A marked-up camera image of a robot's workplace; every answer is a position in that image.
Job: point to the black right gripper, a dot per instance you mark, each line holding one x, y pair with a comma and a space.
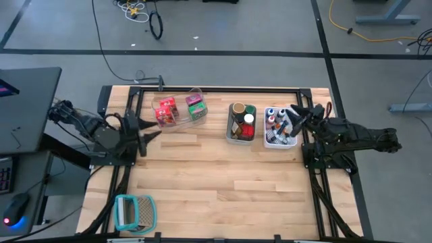
315, 118

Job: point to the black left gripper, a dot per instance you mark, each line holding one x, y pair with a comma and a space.
133, 133

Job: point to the dark tube with blue cap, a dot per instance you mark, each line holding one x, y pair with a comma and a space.
283, 125

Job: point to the black candy colour bottle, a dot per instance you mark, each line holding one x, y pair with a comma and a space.
281, 113

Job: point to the red squeeze bottle white cap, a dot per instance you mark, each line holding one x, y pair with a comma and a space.
270, 121

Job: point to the blue-capped colouring bottle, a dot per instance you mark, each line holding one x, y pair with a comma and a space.
270, 112

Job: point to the white perforated basket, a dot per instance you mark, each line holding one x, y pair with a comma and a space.
270, 143

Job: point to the clear plastic bin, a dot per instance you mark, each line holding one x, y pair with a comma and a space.
182, 101

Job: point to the green-lidded spice jar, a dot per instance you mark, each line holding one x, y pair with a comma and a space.
250, 109

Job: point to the white-lidded spice jar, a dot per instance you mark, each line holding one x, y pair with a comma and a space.
248, 118

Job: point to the red-lidded paprika tin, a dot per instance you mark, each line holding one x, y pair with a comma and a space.
248, 131

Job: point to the green Apple Jacks cereal box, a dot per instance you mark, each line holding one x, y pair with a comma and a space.
197, 109

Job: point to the peanut butter jar black lid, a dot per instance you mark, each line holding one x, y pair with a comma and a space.
239, 118

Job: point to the tan-lidded jar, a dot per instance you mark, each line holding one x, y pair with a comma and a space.
238, 108

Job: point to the amber brown bottle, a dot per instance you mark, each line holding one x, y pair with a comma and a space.
236, 127

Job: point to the small dark brown bottle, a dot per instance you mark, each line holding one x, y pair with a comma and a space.
235, 135

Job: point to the grey plastic bin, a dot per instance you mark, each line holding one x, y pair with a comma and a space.
229, 135

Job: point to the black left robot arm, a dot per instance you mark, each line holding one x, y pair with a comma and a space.
87, 128

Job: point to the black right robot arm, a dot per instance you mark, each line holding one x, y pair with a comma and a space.
357, 136

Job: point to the grey desk foot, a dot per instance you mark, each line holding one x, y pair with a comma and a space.
411, 108

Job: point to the black desk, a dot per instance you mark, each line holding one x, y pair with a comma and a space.
30, 108

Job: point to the grey keyboard desk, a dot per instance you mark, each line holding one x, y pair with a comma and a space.
30, 175

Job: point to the grey desk leg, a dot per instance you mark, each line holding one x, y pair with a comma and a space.
388, 20

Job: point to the computer monitor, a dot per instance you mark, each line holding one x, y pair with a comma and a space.
6, 89

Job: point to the black keyboard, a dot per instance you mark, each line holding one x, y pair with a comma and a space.
5, 175

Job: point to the black computer mouse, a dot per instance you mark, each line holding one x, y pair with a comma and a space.
15, 207

